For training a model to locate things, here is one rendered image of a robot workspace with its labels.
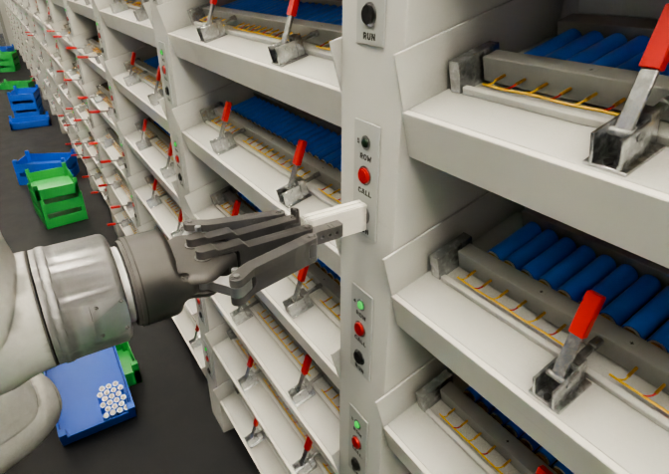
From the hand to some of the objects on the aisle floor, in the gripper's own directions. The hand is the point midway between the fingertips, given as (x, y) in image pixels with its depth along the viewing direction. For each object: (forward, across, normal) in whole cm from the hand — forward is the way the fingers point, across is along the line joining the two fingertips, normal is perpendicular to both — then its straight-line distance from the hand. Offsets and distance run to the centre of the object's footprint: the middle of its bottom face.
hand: (334, 223), depth 50 cm
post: (+14, -140, -97) cm, 171 cm away
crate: (-26, -99, -90) cm, 136 cm away
